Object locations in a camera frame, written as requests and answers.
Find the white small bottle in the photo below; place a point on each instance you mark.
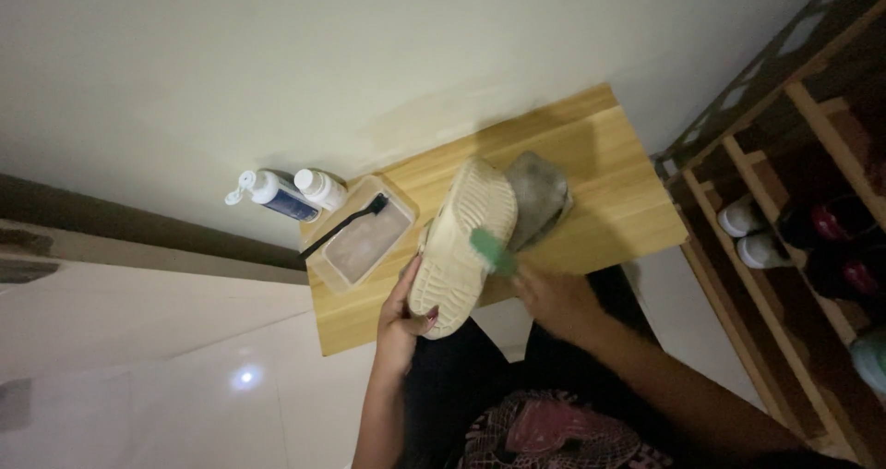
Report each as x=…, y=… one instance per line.
x=320, y=188

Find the cream clog shoe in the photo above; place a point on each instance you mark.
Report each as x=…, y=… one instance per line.
x=465, y=244

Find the person's right hand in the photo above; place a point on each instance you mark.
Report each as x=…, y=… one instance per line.
x=554, y=299

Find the wooden shoe rack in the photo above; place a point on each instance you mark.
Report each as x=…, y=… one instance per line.
x=789, y=206

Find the black small brush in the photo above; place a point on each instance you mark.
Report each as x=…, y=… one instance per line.
x=343, y=225

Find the person's black patterned clothing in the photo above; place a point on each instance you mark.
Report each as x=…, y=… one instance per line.
x=526, y=400

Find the green scrub brush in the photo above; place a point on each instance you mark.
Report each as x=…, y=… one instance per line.
x=493, y=251

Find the person's left hand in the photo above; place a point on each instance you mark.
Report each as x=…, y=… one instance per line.
x=396, y=330

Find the grey cloth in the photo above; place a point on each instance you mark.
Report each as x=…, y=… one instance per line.
x=536, y=195

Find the white blue pump bottle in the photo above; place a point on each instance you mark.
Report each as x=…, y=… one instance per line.
x=277, y=195

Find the clear plastic water container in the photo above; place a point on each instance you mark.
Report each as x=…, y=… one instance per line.
x=361, y=237

